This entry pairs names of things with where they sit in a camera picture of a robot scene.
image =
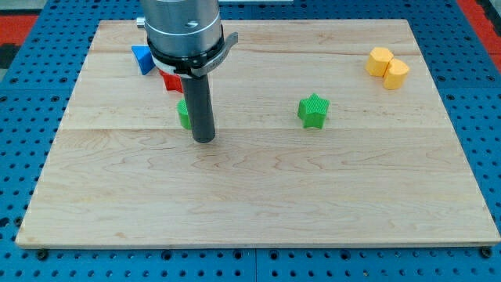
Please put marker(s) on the yellow half-round block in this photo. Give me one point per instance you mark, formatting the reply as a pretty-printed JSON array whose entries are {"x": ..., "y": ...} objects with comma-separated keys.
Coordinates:
[{"x": 396, "y": 74}]

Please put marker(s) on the yellow hexagon block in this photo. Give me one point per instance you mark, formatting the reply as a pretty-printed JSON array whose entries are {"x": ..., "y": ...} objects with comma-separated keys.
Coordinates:
[{"x": 378, "y": 61}]

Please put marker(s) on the green star block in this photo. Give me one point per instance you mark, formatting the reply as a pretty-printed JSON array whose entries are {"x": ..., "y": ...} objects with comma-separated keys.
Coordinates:
[{"x": 313, "y": 111}]

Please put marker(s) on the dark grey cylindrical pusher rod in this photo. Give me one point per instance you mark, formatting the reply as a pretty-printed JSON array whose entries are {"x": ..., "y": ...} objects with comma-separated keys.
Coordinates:
[{"x": 197, "y": 95}]

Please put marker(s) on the blue triangular block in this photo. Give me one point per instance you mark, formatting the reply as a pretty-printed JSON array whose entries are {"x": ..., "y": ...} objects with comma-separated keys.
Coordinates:
[{"x": 143, "y": 58}]

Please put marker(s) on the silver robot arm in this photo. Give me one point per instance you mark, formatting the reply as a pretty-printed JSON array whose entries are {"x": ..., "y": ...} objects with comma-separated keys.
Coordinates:
[{"x": 183, "y": 35}]

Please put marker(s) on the green round block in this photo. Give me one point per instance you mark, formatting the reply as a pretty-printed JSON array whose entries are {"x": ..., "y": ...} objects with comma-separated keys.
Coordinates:
[{"x": 183, "y": 114}]

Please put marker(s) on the red block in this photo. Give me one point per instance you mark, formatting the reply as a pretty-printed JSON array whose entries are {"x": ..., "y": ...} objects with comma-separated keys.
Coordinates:
[{"x": 172, "y": 82}]

